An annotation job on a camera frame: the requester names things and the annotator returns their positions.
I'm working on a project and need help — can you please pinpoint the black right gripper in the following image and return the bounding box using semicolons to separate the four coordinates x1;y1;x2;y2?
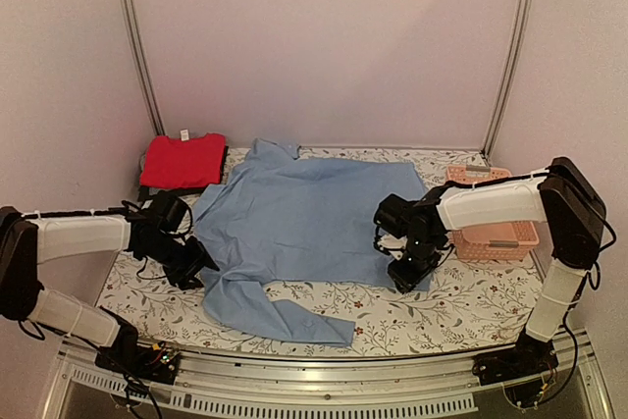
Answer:
388;236;442;292

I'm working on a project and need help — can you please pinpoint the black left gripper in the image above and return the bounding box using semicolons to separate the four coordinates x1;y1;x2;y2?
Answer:
142;234;218;290

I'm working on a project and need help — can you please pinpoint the light blue shirt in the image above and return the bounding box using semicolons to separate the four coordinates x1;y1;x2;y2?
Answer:
192;139;426;347

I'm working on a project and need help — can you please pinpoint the red t-shirt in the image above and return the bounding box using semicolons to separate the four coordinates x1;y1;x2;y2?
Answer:
139;133;228;189

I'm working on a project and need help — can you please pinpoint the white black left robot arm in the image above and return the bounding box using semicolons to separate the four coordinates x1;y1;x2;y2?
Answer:
1;191;218;374

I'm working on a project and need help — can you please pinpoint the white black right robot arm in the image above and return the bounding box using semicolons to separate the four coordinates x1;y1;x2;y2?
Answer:
374;157;613;376

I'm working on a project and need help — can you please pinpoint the pink perforated plastic basket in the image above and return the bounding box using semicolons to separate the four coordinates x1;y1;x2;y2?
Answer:
446;165;539;261

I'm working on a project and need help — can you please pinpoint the floral patterned tablecloth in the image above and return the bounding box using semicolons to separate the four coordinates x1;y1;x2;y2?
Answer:
95;144;558;357

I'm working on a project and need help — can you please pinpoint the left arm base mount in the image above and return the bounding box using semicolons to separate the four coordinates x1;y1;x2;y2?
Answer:
95;337;181;385

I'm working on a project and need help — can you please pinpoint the aluminium front rail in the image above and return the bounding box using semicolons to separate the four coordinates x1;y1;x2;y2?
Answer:
41;330;617;418

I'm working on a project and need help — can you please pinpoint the aluminium frame post right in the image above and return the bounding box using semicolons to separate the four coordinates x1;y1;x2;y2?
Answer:
482;0;533;161

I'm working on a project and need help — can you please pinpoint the aluminium frame post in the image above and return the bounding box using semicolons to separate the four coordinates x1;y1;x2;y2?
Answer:
482;0;533;161
120;0;167;136

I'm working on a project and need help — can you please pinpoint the aluminium frame post left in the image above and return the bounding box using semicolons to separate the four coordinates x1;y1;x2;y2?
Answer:
120;0;167;136

